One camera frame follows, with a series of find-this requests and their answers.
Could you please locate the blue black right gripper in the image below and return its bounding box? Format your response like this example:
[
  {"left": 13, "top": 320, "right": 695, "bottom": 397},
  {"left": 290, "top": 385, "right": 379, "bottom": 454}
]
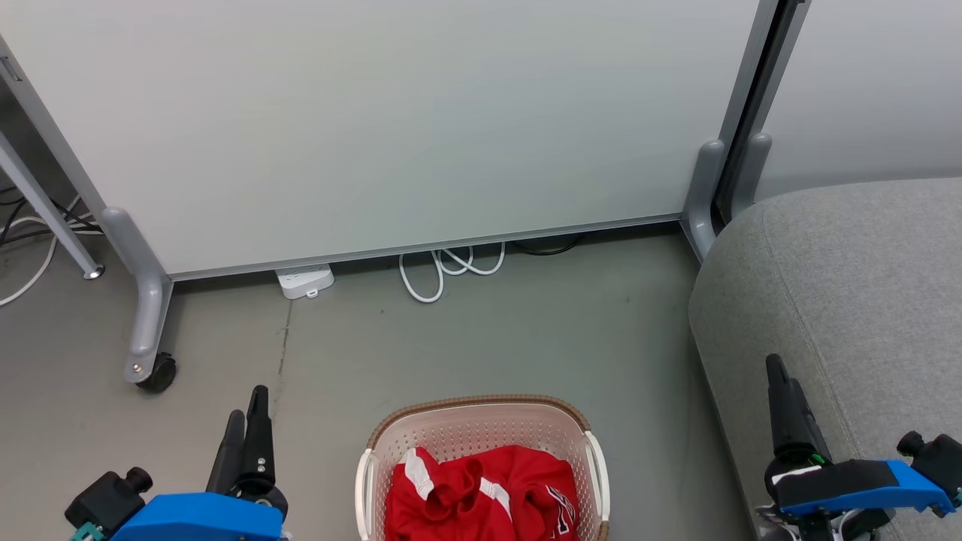
[{"left": 763, "top": 353, "right": 957, "bottom": 541}]

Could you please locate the long white floor cable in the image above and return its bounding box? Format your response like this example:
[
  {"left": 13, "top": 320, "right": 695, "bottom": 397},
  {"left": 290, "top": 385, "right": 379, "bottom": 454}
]
[{"left": 0, "top": 194, "right": 104, "bottom": 308}]

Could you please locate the black floor cable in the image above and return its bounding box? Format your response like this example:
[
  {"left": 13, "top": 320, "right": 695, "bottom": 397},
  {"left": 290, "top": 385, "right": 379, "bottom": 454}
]
[{"left": 511, "top": 234, "right": 585, "bottom": 257}]

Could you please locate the black cable bundle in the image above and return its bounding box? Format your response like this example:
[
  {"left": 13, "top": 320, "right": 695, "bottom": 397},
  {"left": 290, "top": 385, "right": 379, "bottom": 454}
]
[{"left": 0, "top": 186, "right": 100, "bottom": 247}]

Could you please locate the grey fabric sofa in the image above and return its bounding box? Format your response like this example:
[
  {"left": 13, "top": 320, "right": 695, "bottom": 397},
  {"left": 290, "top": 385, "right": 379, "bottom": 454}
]
[{"left": 687, "top": 177, "right": 962, "bottom": 541}]

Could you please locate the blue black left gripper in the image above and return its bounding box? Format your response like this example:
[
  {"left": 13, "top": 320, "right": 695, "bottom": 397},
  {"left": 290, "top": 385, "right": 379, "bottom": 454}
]
[{"left": 111, "top": 385, "right": 289, "bottom": 541}]

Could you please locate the white power strip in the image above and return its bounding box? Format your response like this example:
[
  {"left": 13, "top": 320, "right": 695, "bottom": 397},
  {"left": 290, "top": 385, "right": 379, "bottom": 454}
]
[{"left": 274, "top": 262, "right": 336, "bottom": 301}]

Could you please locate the grey metal table leg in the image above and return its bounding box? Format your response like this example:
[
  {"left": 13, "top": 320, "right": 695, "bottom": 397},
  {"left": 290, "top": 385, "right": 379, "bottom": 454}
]
[{"left": 0, "top": 134, "right": 105, "bottom": 281}]

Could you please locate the narrow white partition panel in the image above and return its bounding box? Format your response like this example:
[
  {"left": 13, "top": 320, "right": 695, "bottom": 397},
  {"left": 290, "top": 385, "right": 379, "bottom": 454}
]
[{"left": 754, "top": 0, "right": 962, "bottom": 202}]

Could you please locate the beige plastic laundry basket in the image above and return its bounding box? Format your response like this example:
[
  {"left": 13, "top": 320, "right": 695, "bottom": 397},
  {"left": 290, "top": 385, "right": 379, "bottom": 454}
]
[{"left": 355, "top": 394, "right": 611, "bottom": 541}]

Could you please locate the looped white power cable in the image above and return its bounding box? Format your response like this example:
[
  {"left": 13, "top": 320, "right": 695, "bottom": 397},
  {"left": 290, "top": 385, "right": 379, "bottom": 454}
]
[{"left": 398, "top": 242, "right": 507, "bottom": 304}]

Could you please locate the red white garment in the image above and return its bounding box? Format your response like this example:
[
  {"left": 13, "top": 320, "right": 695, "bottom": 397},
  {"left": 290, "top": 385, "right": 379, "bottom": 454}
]
[{"left": 384, "top": 444, "right": 581, "bottom": 541}]

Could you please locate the large white partition panel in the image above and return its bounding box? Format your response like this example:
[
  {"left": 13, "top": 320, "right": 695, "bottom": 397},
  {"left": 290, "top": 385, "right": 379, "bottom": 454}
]
[{"left": 0, "top": 0, "right": 784, "bottom": 282}]

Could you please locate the grey partition leg with caster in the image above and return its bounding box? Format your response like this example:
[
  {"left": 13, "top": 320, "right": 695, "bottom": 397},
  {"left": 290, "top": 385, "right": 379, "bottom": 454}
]
[{"left": 100, "top": 207, "right": 178, "bottom": 394}]

